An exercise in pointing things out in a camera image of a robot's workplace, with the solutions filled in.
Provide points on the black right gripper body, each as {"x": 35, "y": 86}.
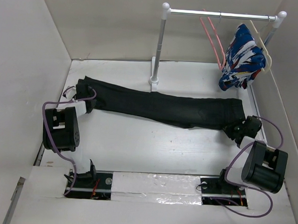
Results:
{"x": 232, "y": 131}

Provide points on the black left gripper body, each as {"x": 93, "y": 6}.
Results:
{"x": 92, "y": 104}

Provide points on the black trousers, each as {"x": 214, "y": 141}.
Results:
{"x": 176, "y": 111}

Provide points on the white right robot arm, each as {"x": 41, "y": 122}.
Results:
{"x": 265, "y": 167}

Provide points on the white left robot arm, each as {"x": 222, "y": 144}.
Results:
{"x": 61, "y": 132}

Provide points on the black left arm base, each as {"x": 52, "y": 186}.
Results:
{"x": 87, "y": 187}

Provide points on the pink plastic hanger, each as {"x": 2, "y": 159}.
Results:
{"x": 215, "y": 42}

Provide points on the cream plastic hanger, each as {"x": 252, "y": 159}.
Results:
{"x": 259, "y": 42}

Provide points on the white metal clothes rack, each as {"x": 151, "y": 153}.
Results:
{"x": 183, "y": 44}

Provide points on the blue patterned garment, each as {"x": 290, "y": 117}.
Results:
{"x": 244, "y": 60}

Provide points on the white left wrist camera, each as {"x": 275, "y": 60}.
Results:
{"x": 69, "y": 93}

